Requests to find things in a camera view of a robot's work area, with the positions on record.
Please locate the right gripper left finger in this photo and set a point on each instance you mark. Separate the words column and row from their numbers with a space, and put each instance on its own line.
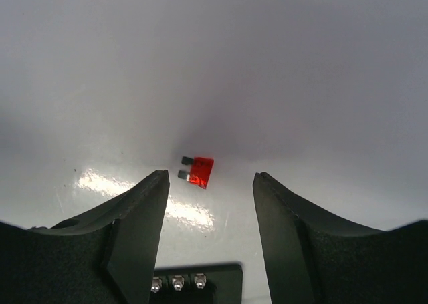
column 122, row 236

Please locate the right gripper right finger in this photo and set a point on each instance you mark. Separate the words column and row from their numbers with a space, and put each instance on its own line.
column 312, row 255

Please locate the black fuse box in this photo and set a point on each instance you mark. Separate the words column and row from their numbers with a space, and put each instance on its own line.
column 215, row 283

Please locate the red fuse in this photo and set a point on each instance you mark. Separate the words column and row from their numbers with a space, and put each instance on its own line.
column 199, row 171

